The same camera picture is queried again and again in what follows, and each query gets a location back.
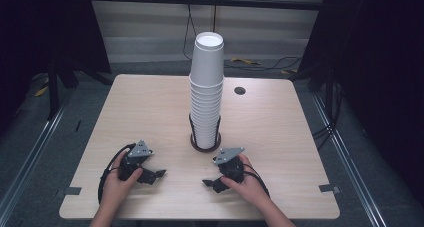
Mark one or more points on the black floor tape strip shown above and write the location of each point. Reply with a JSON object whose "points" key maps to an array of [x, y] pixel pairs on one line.
{"points": [[78, 125]]}

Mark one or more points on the black stand leg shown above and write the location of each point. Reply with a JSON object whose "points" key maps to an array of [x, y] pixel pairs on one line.
{"points": [[53, 93]]}

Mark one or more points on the black curtain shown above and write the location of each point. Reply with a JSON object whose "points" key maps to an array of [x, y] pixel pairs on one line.
{"points": [[376, 70], [40, 30]]}

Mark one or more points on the black horizontal bar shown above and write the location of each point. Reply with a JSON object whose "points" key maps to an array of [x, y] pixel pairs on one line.
{"points": [[200, 0]]}

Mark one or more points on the stack of white paper cups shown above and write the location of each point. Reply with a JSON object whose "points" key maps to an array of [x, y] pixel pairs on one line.
{"points": [[206, 87]]}

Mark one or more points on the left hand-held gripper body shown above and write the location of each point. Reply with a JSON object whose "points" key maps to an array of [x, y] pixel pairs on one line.
{"points": [[135, 157]]}

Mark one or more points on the metal floor rail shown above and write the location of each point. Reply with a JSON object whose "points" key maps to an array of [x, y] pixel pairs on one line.
{"points": [[30, 157], [353, 167]]}

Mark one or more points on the grey tape piece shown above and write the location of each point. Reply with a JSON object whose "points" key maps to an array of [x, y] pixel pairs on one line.
{"points": [[73, 191], [329, 188]]}

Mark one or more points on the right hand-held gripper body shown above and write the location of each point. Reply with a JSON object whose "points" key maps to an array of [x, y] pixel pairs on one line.
{"points": [[230, 165]]}

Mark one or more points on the person's left hand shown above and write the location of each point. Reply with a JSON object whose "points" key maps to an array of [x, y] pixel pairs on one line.
{"points": [[116, 187]]}

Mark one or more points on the yellow floor item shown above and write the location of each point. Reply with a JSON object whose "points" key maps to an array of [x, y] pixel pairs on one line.
{"points": [[245, 60]]}

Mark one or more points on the yellow floor tape strip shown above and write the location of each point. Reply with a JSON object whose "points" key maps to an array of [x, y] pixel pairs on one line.
{"points": [[41, 90]]}

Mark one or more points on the person's right hand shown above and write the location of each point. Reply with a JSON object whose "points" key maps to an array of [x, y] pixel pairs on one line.
{"points": [[248, 187]]}

